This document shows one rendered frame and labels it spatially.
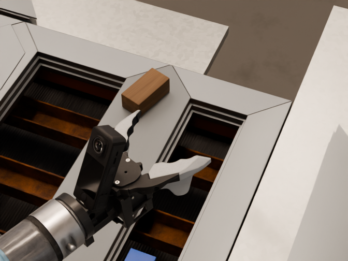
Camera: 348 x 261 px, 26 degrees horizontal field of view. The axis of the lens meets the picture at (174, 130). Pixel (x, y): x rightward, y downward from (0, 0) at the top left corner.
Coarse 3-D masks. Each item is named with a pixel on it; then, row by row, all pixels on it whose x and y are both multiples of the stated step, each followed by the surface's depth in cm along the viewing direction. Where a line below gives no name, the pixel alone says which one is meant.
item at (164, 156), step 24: (24, 24) 211; (24, 48) 205; (24, 72) 201; (72, 72) 203; (96, 72) 201; (0, 96) 194; (0, 120) 193; (216, 120) 193; (240, 120) 191; (168, 144) 186; (120, 240) 168
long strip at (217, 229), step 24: (264, 120) 188; (240, 144) 183; (264, 144) 183; (240, 168) 179; (264, 168) 179; (216, 192) 174; (240, 192) 174; (216, 216) 170; (240, 216) 170; (192, 240) 166; (216, 240) 166
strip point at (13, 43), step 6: (0, 30) 209; (6, 30) 209; (12, 30) 209; (0, 36) 207; (6, 36) 207; (12, 36) 207; (0, 42) 206; (6, 42) 206; (12, 42) 206; (18, 42) 206; (6, 48) 204; (12, 48) 204; (18, 48) 204
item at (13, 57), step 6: (0, 48) 204; (0, 54) 203; (6, 54) 203; (12, 54) 203; (18, 54) 203; (0, 60) 202; (6, 60) 202; (12, 60) 202; (18, 60) 202; (0, 66) 200; (6, 66) 200; (12, 66) 200
